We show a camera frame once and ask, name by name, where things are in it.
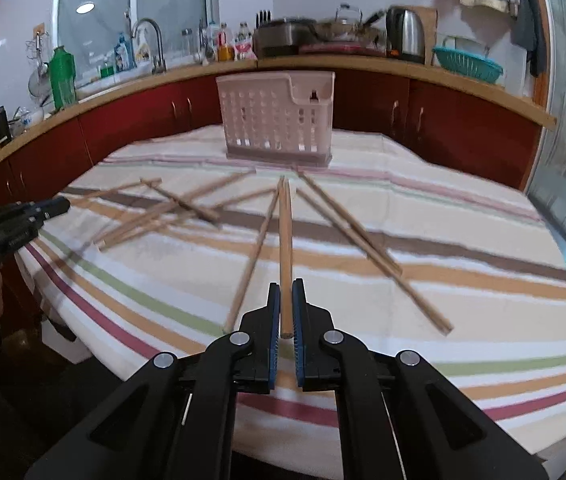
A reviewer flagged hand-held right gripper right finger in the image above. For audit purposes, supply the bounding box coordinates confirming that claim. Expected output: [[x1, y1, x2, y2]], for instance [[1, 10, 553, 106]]
[[291, 278, 548, 480]]

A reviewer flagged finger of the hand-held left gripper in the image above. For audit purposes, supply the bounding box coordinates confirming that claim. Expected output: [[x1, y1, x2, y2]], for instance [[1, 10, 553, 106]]
[[0, 196, 71, 234], [0, 221, 44, 272]]

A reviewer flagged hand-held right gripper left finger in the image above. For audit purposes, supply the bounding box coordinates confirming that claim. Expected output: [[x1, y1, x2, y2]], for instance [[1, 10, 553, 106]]
[[23, 282, 282, 480]]

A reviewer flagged light wooden chopstick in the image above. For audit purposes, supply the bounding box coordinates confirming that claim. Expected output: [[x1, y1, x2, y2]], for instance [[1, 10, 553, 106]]
[[279, 177, 294, 339]]

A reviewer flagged pile of wooden chopsticks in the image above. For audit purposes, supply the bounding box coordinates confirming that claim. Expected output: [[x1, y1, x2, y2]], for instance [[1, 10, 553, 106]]
[[70, 162, 456, 336]]

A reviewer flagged white perforated plastic basket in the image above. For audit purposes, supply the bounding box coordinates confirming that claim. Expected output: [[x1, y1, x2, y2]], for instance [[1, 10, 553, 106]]
[[215, 71, 336, 170]]

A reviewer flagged striped tablecloth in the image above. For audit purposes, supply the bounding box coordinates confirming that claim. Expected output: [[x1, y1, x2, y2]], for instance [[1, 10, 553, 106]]
[[15, 125, 566, 461]]

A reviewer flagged white patterned bowl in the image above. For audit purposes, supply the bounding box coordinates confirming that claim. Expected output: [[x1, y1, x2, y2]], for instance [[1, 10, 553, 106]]
[[13, 107, 44, 128]]

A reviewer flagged hanging metal skimmer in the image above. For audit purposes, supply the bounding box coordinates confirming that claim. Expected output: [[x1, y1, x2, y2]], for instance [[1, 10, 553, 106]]
[[28, 35, 54, 108]]

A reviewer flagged green plastic bottle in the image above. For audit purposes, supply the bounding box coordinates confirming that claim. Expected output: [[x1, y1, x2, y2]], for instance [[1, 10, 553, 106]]
[[49, 46, 78, 111]]

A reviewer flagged blue detergent bottle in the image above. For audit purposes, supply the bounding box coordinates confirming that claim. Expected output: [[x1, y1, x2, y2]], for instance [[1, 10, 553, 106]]
[[114, 32, 136, 72]]

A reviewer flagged white spray bottle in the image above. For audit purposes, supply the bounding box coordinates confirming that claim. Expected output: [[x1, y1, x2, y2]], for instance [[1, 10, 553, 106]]
[[134, 27, 154, 63]]

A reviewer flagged metal sink faucet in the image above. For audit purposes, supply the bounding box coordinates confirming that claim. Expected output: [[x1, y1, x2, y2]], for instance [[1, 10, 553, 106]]
[[132, 17, 168, 75]]

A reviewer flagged kitchen window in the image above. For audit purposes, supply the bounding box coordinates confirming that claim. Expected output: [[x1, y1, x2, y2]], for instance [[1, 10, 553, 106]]
[[53, 0, 216, 78]]

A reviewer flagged amber oil bottle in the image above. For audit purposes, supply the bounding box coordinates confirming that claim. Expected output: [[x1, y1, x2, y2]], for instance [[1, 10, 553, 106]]
[[217, 24, 234, 62]]

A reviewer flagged wooden kitchen countertop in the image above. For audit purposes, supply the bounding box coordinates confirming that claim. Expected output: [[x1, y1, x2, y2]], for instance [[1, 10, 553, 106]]
[[0, 55, 558, 173]]

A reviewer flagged red induction cooker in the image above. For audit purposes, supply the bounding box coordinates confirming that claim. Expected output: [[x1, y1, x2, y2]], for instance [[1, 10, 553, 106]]
[[299, 42, 388, 58]]

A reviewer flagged dark rice cooker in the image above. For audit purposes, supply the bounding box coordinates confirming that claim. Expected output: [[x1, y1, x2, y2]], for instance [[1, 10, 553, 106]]
[[253, 19, 320, 59]]

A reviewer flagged metal wok with lid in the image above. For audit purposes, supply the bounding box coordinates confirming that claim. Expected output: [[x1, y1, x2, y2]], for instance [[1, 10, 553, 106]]
[[315, 4, 388, 43]]

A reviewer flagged teal plastic colander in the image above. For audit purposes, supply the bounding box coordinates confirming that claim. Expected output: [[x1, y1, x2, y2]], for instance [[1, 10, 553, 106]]
[[433, 46, 505, 83]]

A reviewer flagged steel electric kettle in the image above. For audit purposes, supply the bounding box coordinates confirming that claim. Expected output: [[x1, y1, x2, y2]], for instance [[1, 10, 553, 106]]
[[385, 6, 427, 64]]

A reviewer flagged white enamel basin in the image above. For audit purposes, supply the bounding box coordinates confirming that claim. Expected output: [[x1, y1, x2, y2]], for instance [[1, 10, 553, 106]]
[[443, 35, 491, 58]]

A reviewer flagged wooden cutting board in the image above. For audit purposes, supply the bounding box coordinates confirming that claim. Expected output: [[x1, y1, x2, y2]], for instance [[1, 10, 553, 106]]
[[415, 6, 438, 66]]

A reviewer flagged dark grey cloth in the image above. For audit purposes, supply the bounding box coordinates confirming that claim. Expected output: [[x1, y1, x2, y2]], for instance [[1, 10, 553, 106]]
[[512, 0, 548, 78]]

